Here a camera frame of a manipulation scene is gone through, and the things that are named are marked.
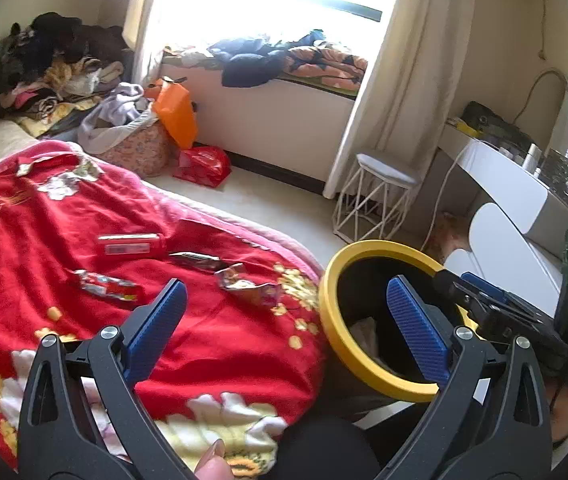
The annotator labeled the red plastic bag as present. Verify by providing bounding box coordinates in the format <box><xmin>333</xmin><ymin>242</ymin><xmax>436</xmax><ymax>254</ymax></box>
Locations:
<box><xmin>173</xmin><ymin>145</ymin><xmax>232</xmax><ymax>188</ymax></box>

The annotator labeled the orange plastic bag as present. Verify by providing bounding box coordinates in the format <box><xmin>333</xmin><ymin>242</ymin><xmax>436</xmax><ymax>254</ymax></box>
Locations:
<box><xmin>144</xmin><ymin>78</ymin><xmax>198</xmax><ymax>150</ymax></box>

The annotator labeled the white dressing table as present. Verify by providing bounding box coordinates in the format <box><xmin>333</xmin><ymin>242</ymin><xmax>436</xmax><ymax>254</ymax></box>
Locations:
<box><xmin>438</xmin><ymin>125</ymin><xmax>568</xmax><ymax>258</ymax></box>

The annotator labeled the dark jacket on windowsill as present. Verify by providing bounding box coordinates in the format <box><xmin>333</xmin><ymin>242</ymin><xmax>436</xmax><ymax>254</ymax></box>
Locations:
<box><xmin>208</xmin><ymin>29</ymin><xmax>325</xmax><ymax>89</ymax></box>

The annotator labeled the white wire frame stool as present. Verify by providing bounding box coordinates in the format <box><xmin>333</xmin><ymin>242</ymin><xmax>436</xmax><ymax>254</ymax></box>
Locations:
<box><xmin>333</xmin><ymin>150</ymin><xmax>421</xmax><ymax>244</ymax></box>

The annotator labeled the dark candy wrapper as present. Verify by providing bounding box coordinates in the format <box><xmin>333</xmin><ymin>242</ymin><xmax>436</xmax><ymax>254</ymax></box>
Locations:
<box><xmin>169</xmin><ymin>252</ymin><xmax>229</xmax><ymax>272</ymax></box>

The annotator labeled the white chair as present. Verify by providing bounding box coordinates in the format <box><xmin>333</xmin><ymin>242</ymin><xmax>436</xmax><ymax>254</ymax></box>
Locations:
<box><xmin>444</xmin><ymin>203</ymin><xmax>562</xmax><ymax>318</ymax></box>

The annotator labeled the dark clothes pile on bed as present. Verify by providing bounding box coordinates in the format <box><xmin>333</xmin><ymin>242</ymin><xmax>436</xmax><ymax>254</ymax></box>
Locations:
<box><xmin>0</xmin><ymin>12</ymin><xmax>134</xmax><ymax>139</ymax></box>

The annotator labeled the red rectangular snack box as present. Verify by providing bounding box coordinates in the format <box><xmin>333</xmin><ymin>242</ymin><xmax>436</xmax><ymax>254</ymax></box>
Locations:
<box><xmin>97</xmin><ymin>233</ymin><xmax>165</xmax><ymax>257</ymax></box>

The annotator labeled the purple cartoon snack wrapper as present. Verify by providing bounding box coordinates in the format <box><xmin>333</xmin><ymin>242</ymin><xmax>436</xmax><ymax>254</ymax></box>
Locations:
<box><xmin>214</xmin><ymin>263</ymin><xmax>283</xmax><ymax>308</ymax></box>

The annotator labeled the person's left hand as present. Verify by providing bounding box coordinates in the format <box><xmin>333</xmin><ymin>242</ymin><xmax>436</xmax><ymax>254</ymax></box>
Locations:
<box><xmin>195</xmin><ymin>439</ymin><xmax>235</xmax><ymax>480</ymax></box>

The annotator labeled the lavender white clothes pile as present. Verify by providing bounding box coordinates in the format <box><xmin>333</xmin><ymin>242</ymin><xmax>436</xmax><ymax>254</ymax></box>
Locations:
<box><xmin>78</xmin><ymin>82</ymin><xmax>158</xmax><ymax>155</ymax></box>

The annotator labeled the yellow rimmed black trash bin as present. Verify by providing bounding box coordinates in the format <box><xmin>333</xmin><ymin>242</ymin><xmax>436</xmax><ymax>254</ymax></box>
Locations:
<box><xmin>319</xmin><ymin>240</ymin><xmax>475</xmax><ymax>403</ymax></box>

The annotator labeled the cream curtain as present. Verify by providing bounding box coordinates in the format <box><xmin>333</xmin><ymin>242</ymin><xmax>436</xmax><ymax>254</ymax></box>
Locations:
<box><xmin>323</xmin><ymin>0</ymin><xmax>475</xmax><ymax>198</ymax></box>

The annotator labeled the white power cable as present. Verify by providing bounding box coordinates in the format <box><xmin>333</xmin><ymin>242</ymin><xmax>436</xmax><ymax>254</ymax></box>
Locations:
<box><xmin>419</xmin><ymin>144</ymin><xmax>471</xmax><ymax>252</ymax></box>

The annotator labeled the red silver snack wrapper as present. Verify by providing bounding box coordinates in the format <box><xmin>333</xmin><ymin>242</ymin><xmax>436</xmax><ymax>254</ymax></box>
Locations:
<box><xmin>72</xmin><ymin>269</ymin><xmax>143</xmax><ymax>302</ymax></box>

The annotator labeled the red floral blanket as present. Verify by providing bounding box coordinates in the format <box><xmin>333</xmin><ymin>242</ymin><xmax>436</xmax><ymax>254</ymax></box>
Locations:
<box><xmin>0</xmin><ymin>141</ymin><xmax>326</xmax><ymax>479</ymax></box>

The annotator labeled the floral fabric laundry basket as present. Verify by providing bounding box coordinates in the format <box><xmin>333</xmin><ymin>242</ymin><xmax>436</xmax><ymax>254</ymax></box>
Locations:
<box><xmin>98</xmin><ymin>122</ymin><xmax>174</xmax><ymax>178</ymax></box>

